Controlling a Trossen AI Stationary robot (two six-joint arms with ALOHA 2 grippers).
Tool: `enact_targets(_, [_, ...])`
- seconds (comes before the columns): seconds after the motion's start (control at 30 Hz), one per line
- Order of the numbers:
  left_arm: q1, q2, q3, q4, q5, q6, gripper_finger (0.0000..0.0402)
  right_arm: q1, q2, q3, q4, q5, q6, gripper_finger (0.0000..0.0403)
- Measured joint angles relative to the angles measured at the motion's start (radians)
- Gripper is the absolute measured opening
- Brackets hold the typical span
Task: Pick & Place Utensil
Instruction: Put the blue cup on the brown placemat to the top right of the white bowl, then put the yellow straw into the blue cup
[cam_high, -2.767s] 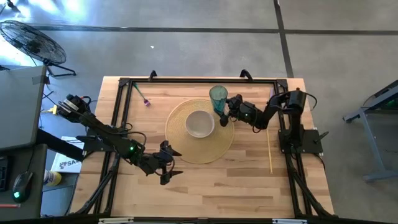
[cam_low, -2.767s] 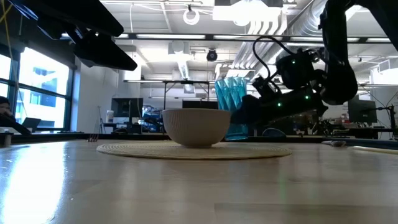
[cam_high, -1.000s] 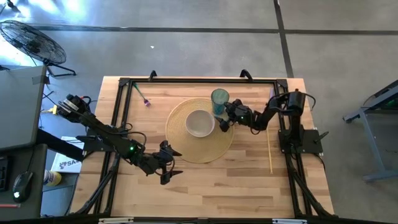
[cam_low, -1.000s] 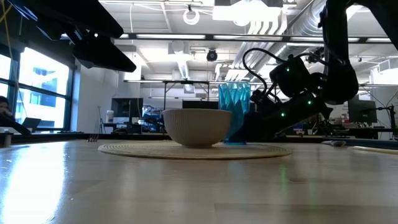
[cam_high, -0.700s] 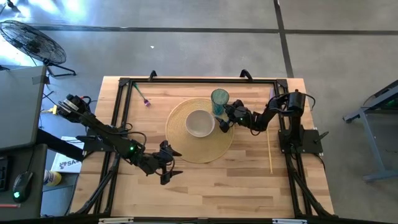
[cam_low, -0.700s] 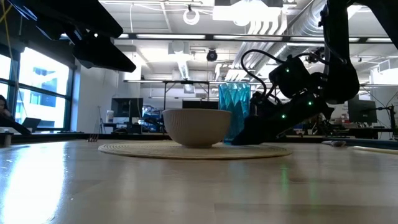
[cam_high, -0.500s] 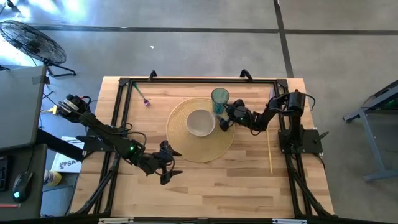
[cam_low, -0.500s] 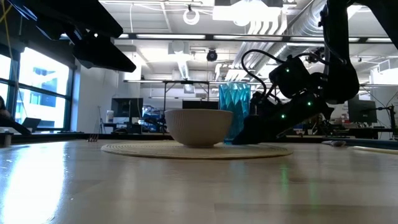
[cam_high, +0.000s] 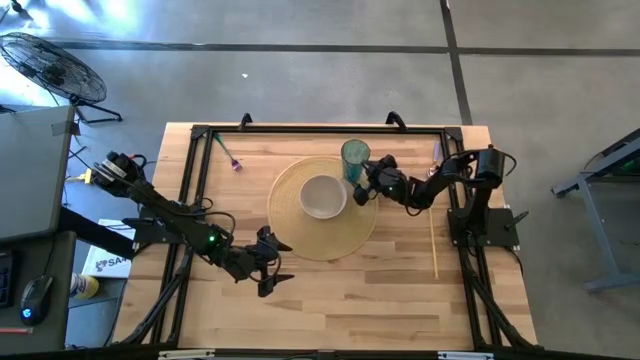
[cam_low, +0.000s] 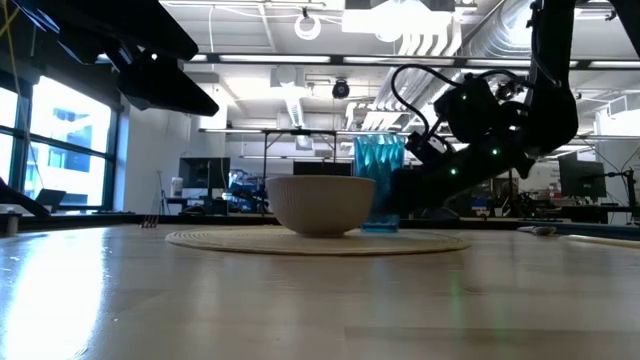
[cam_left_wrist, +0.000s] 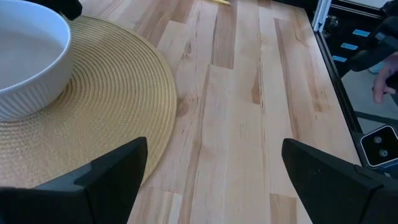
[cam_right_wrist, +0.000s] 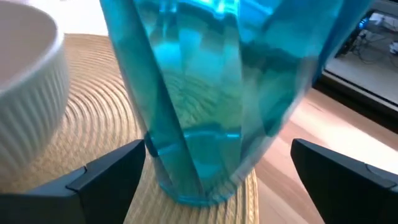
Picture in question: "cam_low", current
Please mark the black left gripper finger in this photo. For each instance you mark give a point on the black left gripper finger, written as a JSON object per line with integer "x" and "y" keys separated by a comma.
{"x": 165, "y": 95}

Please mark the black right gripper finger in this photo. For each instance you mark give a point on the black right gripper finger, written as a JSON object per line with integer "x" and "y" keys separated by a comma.
{"x": 415, "y": 192}

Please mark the blue faceted glass tumbler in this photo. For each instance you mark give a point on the blue faceted glass tumbler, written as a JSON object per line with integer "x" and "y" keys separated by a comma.
{"x": 377, "y": 160}

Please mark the white ribbed ceramic bowl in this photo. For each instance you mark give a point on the white ribbed ceramic bowl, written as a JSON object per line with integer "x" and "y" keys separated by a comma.
{"x": 320, "y": 205}

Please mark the iridescent metal fork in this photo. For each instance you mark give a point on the iridescent metal fork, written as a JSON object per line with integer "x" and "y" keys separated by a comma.
{"x": 150, "y": 222}

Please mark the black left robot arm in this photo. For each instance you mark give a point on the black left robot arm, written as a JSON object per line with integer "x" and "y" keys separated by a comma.
{"x": 45, "y": 20}

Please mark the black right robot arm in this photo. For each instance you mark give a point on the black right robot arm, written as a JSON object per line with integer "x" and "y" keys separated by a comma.
{"x": 552, "y": 75}

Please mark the metal utensil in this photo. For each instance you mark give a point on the metal utensil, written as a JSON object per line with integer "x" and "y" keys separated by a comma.
{"x": 537, "y": 230}

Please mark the round woven beige placemat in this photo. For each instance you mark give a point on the round woven beige placemat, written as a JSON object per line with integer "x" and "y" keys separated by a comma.
{"x": 410, "y": 243}

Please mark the black computer monitor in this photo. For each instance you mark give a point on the black computer monitor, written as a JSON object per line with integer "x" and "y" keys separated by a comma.
{"x": 204, "y": 172}
{"x": 581, "y": 175}

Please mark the white jug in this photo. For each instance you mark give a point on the white jug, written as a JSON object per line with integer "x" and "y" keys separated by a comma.
{"x": 176, "y": 186}

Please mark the black room partition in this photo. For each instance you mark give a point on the black room partition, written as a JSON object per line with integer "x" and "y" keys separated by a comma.
{"x": 322, "y": 168}

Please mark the large glass window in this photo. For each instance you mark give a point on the large glass window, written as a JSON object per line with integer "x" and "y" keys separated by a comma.
{"x": 70, "y": 120}

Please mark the round black ceiling fixture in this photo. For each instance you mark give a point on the round black ceiling fixture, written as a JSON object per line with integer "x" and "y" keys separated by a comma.
{"x": 341, "y": 89}

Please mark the open laptop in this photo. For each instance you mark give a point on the open laptop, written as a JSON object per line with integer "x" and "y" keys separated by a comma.
{"x": 52, "y": 196}

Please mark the person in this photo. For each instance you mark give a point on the person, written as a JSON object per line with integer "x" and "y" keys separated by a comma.
{"x": 25, "y": 200}

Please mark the grey cylindrical cup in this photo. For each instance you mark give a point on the grey cylindrical cup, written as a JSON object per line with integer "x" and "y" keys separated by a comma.
{"x": 11, "y": 222}

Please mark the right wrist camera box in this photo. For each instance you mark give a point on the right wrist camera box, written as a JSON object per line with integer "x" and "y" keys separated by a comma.
{"x": 425, "y": 147}

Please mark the long ceiling light rail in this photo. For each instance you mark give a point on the long ceiling light rail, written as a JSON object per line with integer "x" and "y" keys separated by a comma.
{"x": 275, "y": 58}

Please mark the black metal frame stand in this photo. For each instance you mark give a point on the black metal frame stand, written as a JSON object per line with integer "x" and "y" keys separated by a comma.
{"x": 300, "y": 131}

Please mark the silver spiral air duct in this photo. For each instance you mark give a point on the silver spiral air duct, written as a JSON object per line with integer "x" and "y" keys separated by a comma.
{"x": 500, "y": 30}

